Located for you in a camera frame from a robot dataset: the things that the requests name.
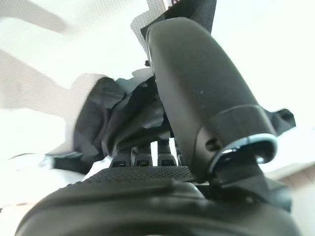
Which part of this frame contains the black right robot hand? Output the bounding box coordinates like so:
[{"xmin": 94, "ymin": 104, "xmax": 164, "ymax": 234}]
[{"xmin": 13, "ymin": 18, "xmax": 302, "ymax": 236}]

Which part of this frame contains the black garment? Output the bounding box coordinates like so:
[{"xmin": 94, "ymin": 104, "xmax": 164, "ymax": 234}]
[{"xmin": 44, "ymin": 0, "xmax": 296, "ymax": 174}]

